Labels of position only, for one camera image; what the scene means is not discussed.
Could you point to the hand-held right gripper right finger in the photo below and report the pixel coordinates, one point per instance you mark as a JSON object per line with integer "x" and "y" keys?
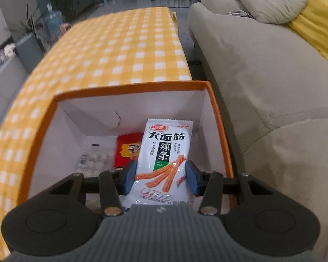
{"x": 194, "y": 178}

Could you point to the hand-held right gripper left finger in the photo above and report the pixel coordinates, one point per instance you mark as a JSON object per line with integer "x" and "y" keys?
{"x": 128, "y": 177}

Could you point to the red snack packet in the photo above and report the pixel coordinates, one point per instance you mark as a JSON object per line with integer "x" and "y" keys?
{"x": 127, "y": 150}

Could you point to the clear packet of white balls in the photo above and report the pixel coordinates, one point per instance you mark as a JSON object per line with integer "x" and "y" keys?
{"x": 95, "y": 163}

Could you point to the white spicy strip snack packet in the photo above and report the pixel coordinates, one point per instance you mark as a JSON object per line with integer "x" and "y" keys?
{"x": 164, "y": 147}

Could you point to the orange cardboard box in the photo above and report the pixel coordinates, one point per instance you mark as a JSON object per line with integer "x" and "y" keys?
{"x": 98, "y": 114}

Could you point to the beige sofa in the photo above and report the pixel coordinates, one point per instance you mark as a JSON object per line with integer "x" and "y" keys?
{"x": 262, "y": 73}

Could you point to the yellow checked tablecloth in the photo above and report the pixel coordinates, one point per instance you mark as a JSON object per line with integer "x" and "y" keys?
{"x": 112, "y": 46}

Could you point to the white low cabinet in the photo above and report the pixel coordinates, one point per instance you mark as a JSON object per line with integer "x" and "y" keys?
{"x": 5, "y": 82}

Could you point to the grey plant pot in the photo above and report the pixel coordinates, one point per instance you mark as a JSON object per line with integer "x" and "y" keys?
{"x": 28, "y": 50}

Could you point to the pink heater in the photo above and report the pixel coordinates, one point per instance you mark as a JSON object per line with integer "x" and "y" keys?
{"x": 65, "y": 27}

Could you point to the small items on sofa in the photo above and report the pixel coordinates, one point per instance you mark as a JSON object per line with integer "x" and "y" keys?
{"x": 240, "y": 14}

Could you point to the blue water bottle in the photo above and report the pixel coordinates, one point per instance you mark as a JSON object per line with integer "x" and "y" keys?
{"x": 54, "y": 19}

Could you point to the long-leaved green plant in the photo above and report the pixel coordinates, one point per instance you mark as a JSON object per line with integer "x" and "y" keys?
{"x": 32, "y": 24}

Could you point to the beige cushion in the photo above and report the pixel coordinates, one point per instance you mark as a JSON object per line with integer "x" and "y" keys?
{"x": 262, "y": 2}

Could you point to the yellow cushion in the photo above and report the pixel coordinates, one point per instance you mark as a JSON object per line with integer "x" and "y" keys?
{"x": 317, "y": 21}

